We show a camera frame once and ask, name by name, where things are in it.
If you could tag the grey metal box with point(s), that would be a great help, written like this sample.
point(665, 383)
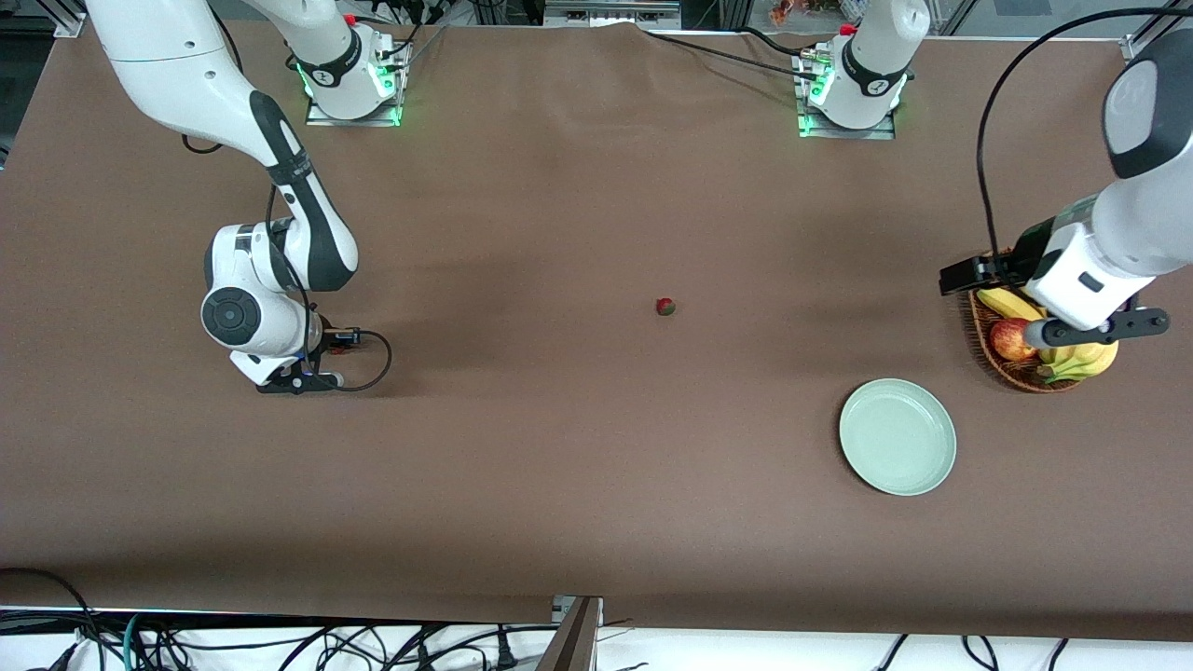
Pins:
point(610, 14)

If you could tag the strawberry with green leaves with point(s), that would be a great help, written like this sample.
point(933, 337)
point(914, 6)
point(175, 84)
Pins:
point(665, 306)

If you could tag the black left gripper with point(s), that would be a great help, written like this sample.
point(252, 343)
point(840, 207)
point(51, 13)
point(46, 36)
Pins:
point(1028, 249)

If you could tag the light green plate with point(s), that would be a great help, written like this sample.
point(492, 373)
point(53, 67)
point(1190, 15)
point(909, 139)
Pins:
point(898, 436)

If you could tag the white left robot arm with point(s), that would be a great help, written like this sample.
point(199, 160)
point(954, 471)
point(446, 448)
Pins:
point(1137, 224)

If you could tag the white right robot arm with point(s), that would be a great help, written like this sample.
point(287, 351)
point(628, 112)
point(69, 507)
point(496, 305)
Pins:
point(168, 56)

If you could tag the red apple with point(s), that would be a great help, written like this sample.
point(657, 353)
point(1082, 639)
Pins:
point(1007, 340)

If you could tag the aluminium post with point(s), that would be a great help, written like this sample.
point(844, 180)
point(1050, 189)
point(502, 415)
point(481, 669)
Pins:
point(573, 643)

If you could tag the small yellow banana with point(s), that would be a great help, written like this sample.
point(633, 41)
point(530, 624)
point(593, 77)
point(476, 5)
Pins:
point(1002, 301)

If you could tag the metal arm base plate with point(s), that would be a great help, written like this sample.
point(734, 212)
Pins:
point(815, 130)
point(387, 119)

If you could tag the brown wicker basket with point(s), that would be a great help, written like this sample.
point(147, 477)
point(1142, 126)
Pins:
point(988, 345)

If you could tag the brown table cover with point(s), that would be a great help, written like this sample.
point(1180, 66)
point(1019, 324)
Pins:
point(596, 466)

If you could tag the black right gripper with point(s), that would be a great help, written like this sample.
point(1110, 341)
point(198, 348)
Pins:
point(328, 340)

